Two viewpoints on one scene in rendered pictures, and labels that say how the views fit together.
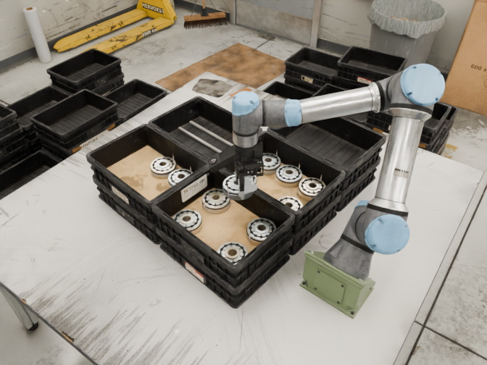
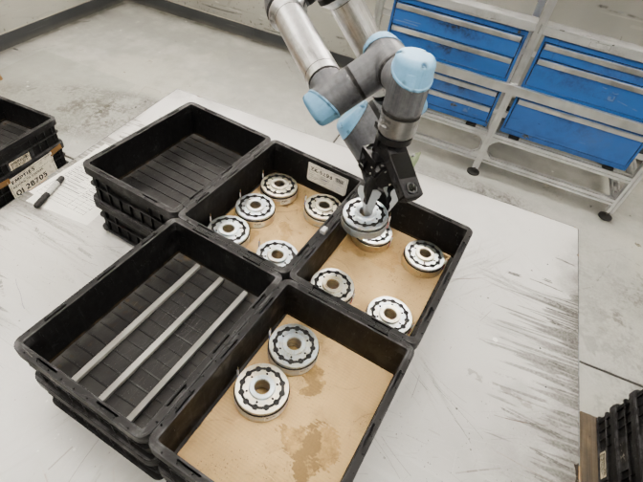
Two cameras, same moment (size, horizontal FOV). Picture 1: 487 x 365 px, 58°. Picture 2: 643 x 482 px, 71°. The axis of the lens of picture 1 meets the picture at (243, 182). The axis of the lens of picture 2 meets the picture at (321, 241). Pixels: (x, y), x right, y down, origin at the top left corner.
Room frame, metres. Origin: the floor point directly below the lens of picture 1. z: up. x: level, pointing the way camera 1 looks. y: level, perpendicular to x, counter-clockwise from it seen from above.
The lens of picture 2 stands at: (1.44, 0.70, 1.67)
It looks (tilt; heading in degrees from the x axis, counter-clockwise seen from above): 46 degrees down; 249
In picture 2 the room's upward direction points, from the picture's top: 11 degrees clockwise
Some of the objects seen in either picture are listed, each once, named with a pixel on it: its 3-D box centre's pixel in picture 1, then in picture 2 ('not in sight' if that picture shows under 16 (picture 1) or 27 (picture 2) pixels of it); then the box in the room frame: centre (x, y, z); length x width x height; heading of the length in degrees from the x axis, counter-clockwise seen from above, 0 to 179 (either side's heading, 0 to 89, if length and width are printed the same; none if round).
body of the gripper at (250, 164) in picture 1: (247, 156); (387, 155); (1.06, -0.01, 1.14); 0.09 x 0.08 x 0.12; 100
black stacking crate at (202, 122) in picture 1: (205, 137); (165, 324); (1.53, 0.16, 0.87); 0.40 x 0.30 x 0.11; 47
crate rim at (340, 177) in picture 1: (279, 170); (278, 200); (1.25, -0.13, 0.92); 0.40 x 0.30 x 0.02; 47
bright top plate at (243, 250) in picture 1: (232, 253); (424, 254); (0.91, 0.04, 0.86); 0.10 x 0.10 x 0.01
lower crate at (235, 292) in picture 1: (223, 243); not in sight; (1.03, 0.07, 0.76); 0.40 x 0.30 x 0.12; 47
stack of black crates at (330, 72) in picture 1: (315, 81); not in sight; (2.99, -0.54, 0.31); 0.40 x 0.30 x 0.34; 55
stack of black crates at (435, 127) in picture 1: (400, 137); (5, 177); (2.20, -0.96, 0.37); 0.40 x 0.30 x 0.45; 54
